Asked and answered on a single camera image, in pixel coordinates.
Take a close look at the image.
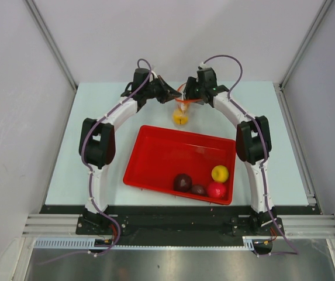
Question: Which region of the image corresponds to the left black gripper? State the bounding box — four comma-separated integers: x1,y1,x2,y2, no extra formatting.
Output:
144,76,181,104

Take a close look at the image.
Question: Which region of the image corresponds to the clear zip top bag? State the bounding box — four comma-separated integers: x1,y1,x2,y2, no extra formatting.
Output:
172,83,201,126

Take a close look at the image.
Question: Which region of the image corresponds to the yellow fake apple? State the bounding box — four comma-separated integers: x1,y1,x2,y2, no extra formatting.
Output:
172,109,189,125

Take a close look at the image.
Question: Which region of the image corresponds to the yellow fake lemon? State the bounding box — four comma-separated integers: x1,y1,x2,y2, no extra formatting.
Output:
211,165,229,183

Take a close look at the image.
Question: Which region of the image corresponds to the dark purple fake fruit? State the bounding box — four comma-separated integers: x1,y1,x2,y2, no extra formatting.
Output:
173,173,192,193

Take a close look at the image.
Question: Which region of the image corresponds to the dark maroon fake fig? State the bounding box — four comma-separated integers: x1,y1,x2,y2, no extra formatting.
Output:
189,184,207,196

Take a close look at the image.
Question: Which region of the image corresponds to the red fake apple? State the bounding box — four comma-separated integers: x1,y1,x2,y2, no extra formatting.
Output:
206,181,226,198

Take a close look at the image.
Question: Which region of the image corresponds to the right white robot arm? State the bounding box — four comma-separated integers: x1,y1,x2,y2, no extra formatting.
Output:
184,66,276,235

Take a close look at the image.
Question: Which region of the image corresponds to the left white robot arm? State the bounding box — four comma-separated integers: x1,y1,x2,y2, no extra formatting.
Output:
77,68,181,234

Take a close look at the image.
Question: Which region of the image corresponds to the red plastic tray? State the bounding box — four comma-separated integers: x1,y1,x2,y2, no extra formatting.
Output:
123,125,236,205

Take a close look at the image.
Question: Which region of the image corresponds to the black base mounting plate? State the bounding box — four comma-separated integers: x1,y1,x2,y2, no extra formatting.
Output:
40,205,321,241

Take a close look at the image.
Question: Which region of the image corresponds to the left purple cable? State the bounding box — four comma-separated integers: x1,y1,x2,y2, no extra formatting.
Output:
38,58,153,266

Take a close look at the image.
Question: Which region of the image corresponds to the purple cable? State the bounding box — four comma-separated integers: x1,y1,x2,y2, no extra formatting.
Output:
203,54,299,255
38,58,153,266

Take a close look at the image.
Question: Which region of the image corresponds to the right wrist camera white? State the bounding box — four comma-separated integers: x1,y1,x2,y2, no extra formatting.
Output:
198,62,211,70

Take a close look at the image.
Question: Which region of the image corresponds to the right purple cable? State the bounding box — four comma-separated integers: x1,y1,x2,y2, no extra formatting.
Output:
203,54,299,255

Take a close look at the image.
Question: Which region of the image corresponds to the left aluminium frame post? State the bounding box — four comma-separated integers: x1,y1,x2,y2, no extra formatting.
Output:
23,0,78,92

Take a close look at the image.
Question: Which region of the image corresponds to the aluminium frame post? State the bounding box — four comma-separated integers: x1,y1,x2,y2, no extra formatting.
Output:
23,0,78,92
278,0,334,91

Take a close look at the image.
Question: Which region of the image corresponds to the right aluminium frame post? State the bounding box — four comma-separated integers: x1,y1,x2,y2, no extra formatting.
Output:
278,0,334,91

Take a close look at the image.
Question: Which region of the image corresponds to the aluminium front rail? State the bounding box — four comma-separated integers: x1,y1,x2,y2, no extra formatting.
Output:
23,214,335,239

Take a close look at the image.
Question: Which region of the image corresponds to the white slotted cable duct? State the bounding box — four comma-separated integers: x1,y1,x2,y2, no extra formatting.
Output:
34,235,276,255

